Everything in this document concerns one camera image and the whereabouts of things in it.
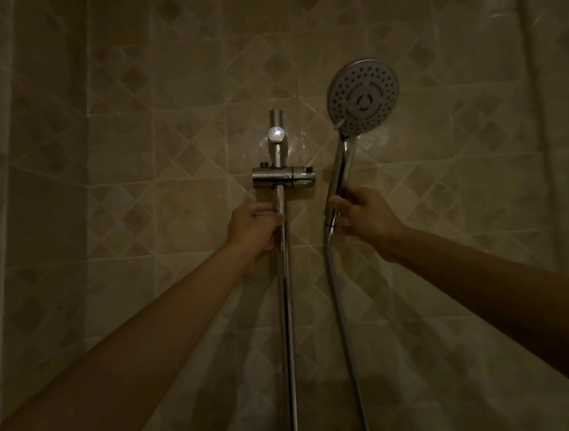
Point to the person's left fingers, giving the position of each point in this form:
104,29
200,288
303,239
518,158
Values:
267,220

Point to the chrome shower head holder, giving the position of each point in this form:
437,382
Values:
283,175

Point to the person's right forearm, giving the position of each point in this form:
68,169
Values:
500,298

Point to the chrome shower slide rail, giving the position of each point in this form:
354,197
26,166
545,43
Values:
286,292

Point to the chrome handheld shower head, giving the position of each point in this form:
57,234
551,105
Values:
361,98

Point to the person's left forearm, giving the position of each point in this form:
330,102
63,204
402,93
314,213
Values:
124,366

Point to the person's right hand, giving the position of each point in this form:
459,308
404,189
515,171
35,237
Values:
370,218

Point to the person's right fingers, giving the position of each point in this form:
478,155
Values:
340,214

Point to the person's left hand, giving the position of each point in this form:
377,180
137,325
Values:
252,230

